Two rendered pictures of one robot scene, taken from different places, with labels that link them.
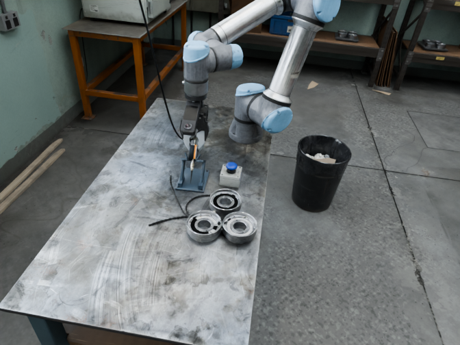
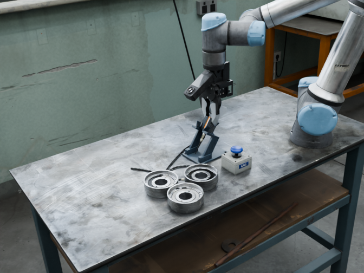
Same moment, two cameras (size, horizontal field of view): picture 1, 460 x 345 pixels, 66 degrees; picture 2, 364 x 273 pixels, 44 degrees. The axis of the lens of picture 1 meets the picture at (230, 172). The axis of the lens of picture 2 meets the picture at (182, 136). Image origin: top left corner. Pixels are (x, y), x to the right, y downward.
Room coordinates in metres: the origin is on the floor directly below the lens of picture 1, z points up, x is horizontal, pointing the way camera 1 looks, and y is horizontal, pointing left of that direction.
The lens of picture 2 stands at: (0.07, -0.87, 1.57)
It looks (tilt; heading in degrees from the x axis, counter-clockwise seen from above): 27 degrees down; 51
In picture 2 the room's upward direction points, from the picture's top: 3 degrees counter-clockwise
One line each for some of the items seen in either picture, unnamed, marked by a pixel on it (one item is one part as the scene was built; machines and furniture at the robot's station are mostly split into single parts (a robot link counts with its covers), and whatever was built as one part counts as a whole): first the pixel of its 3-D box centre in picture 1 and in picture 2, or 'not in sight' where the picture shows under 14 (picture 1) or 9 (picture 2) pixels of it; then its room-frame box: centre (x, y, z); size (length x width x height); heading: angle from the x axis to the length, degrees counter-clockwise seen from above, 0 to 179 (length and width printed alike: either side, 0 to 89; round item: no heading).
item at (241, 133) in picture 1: (246, 124); (312, 126); (1.34, -0.06, 0.85); 0.15 x 0.15 x 0.10
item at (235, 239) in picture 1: (239, 228); (185, 198); (0.75, -0.04, 0.82); 0.10 x 0.10 x 0.04
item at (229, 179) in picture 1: (231, 174); (238, 160); (1.01, 0.00, 0.82); 0.08 x 0.07 x 0.05; 174
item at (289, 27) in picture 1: (292, 22); not in sight; (4.42, -0.60, 0.56); 0.52 x 0.38 x 0.22; 81
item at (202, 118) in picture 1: (196, 109); (215, 80); (1.05, 0.13, 1.06); 0.09 x 0.08 x 0.12; 177
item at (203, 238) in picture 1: (204, 226); (161, 184); (0.75, 0.06, 0.82); 0.10 x 0.10 x 0.04
